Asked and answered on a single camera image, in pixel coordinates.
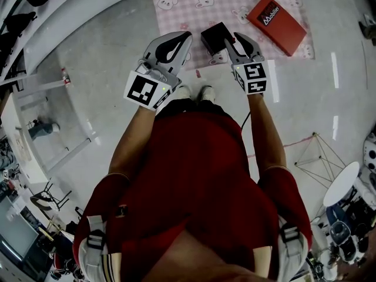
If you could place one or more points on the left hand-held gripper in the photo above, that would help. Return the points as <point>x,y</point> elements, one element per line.
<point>141,88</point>

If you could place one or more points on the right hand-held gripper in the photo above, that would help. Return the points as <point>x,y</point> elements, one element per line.
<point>254,75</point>

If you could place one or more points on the small black box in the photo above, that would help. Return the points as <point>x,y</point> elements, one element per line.
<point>216,37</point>

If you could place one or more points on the person's left forearm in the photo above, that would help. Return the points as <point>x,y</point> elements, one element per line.
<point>132,140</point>

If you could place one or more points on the person's right forearm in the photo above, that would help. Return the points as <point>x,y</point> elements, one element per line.
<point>265,128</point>

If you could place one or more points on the red box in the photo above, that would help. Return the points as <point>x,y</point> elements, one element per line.
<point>276,25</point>

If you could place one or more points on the person's left white shoe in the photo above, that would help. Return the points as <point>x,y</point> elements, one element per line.
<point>183,93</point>

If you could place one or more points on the person's white shoe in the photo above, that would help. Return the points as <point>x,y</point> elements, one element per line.
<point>208,93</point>
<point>183,93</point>

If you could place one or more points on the pink bunny-print mat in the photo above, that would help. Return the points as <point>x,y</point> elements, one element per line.
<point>205,10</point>

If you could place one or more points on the person's right white shoe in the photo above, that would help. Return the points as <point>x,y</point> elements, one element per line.
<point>208,93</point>

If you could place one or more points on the person's black shorts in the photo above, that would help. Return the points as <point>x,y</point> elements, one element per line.
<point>188,106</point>

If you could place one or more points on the clear plastic bottle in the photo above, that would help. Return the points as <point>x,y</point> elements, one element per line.
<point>66,77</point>

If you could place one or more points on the person's red shirt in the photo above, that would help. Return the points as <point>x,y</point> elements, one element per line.
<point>194,172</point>

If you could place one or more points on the white shelf rack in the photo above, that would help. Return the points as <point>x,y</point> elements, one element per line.
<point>44,40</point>

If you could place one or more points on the white metal table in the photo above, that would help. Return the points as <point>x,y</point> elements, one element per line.
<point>29,82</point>

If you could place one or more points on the white round-holed device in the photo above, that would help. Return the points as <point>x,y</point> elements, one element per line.
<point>370,153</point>

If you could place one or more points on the white round table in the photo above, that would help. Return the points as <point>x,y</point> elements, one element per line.
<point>342,184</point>

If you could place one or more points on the black folding chair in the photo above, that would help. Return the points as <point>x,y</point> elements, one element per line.
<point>48,198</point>

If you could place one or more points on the blue and white machine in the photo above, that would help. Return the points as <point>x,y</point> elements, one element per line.
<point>340,231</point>

